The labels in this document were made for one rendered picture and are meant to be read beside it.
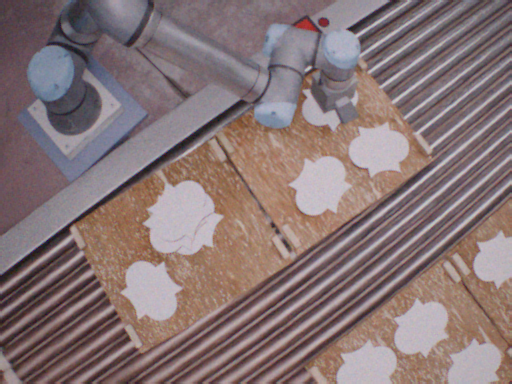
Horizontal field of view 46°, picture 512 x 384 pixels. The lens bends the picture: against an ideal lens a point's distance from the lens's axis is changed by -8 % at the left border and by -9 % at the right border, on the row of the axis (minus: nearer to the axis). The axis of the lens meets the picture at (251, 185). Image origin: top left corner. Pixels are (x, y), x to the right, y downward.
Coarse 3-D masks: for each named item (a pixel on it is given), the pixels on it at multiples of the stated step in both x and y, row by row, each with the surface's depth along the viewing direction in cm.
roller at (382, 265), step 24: (504, 168) 154; (480, 192) 153; (432, 216) 151; (408, 240) 150; (384, 264) 148; (360, 288) 147; (312, 312) 147; (288, 336) 145; (240, 360) 145; (264, 360) 144
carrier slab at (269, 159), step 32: (384, 96) 157; (224, 128) 156; (256, 128) 156; (288, 128) 156; (320, 128) 156; (352, 128) 155; (256, 160) 154; (288, 160) 154; (416, 160) 153; (256, 192) 152; (288, 192) 152; (352, 192) 151; (384, 192) 151; (288, 224) 150; (320, 224) 150
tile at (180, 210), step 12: (168, 192) 148; (180, 192) 148; (192, 192) 148; (204, 192) 148; (156, 204) 147; (168, 204) 147; (180, 204) 147; (192, 204) 147; (204, 204) 147; (156, 216) 146; (168, 216) 146; (180, 216) 146; (192, 216) 146; (204, 216) 146; (156, 228) 146; (168, 228) 146; (180, 228) 146; (192, 228) 146; (168, 240) 145
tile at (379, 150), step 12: (360, 132) 154; (372, 132) 154; (384, 132) 154; (396, 132) 154; (360, 144) 153; (372, 144) 153; (384, 144) 153; (396, 144) 153; (408, 144) 153; (360, 156) 152; (372, 156) 152; (384, 156) 152; (396, 156) 152; (372, 168) 151; (384, 168) 151; (396, 168) 151
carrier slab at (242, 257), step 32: (192, 160) 154; (128, 192) 153; (160, 192) 153; (224, 192) 152; (96, 224) 151; (128, 224) 151; (224, 224) 150; (256, 224) 150; (96, 256) 149; (128, 256) 149; (160, 256) 149; (192, 256) 149; (224, 256) 148; (256, 256) 148; (192, 288) 147; (224, 288) 147; (128, 320) 145; (192, 320) 145
